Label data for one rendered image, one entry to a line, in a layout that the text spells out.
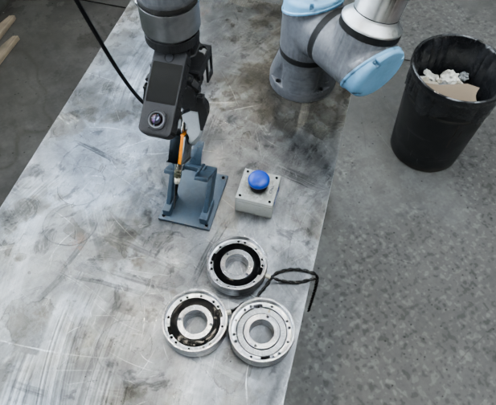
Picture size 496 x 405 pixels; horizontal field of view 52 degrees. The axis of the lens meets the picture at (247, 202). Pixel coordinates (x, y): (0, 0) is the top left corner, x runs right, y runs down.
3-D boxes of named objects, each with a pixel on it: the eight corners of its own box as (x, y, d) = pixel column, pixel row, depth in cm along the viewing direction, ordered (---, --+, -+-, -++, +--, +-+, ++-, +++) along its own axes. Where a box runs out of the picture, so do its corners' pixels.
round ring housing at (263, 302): (297, 365, 82) (301, 357, 78) (232, 373, 81) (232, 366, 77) (287, 303, 87) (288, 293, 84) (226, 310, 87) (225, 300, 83)
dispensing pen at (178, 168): (161, 210, 84) (171, 111, 77) (170, 201, 88) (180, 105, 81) (174, 213, 84) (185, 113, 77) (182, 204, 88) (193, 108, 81)
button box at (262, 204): (271, 218, 96) (272, 205, 92) (235, 210, 97) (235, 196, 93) (280, 185, 101) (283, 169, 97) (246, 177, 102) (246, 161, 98)
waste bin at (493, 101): (463, 188, 198) (513, 112, 162) (377, 169, 203) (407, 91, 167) (466, 124, 216) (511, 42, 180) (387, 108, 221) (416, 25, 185)
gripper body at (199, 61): (215, 76, 78) (211, 8, 67) (198, 117, 73) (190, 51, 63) (167, 67, 79) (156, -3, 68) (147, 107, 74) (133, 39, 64)
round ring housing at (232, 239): (198, 288, 89) (196, 279, 85) (219, 238, 94) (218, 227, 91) (256, 307, 87) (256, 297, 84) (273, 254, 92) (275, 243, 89)
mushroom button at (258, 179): (265, 203, 95) (267, 188, 91) (245, 198, 96) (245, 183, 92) (271, 186, 97) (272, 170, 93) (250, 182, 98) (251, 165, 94)
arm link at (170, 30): (187, 22, 59) (121, 10, 60) (190, 53, 63) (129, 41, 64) (207, -16, 63) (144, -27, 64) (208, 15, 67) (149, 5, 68)
